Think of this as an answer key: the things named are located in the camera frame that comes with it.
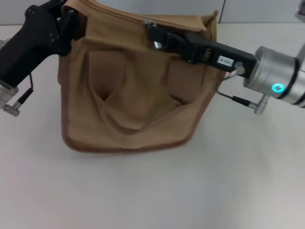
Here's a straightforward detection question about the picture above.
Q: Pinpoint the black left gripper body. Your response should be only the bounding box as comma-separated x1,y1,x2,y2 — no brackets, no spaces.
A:
0,4,72,88

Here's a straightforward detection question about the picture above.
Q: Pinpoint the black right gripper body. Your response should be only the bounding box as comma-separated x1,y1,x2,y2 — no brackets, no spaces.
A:
184,35,258,79

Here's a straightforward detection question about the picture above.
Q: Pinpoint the silver metal zipper pull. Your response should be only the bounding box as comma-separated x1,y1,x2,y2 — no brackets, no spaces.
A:
143,20,161,50

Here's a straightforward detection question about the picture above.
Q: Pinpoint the khaki fabric food bag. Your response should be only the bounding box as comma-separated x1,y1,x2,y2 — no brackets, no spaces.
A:
57,0,219,152

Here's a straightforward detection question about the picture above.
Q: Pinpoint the right gripper cable with connector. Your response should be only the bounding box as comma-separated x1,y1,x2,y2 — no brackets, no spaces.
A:
215,71,267,115

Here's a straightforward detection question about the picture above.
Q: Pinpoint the gripper cable with connector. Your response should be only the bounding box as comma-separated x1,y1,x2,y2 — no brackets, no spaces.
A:
13,73,34,113
215,71,267,115

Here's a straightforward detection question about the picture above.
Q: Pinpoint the left gripper cable with connector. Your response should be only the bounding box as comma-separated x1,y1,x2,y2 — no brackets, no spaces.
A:
13,73,34,113

